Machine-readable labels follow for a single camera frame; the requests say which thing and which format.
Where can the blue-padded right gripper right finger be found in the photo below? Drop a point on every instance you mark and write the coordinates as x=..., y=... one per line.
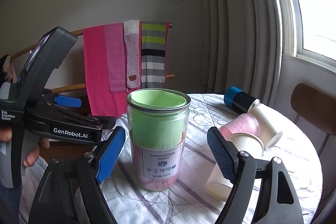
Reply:
x=225, y=154

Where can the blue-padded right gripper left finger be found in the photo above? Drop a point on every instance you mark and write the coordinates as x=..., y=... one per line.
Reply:
x=107, y=153

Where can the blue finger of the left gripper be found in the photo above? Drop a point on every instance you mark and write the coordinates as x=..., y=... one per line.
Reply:
x=67, y=101

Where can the white paper cup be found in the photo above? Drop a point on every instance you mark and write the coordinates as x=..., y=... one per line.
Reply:
x=217, y=186
x=269, y=134

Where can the green and pink labelled jar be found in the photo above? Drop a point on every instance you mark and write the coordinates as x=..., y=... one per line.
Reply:
x=157, y=123

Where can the person's left hand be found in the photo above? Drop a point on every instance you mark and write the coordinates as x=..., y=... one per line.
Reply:
x=32, y=156

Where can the wooden towel rack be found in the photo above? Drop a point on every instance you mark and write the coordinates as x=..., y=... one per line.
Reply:
x=64, y=89

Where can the white striped quilted tablecloth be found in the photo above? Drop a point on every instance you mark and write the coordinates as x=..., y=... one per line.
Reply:
x=187, y=200

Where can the pink clear jar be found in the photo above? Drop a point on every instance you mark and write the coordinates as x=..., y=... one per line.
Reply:
x=244, y=123

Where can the bright pink towel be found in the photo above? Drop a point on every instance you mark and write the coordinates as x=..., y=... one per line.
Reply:
x=102, y=102

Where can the blue and black canister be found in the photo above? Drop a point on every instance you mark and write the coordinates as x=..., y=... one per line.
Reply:
x=239, y=101

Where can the light pink cloth strip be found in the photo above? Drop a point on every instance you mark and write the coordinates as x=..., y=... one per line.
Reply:
x=115, y=57

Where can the brown wooden chair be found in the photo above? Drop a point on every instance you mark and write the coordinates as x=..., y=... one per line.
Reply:
x=315, y=115

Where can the striped neon grey sock cloth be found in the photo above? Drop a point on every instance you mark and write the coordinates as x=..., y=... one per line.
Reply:
x=153, y=54

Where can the window with white frame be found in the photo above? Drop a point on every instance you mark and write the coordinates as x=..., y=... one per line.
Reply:
x=309, y=31

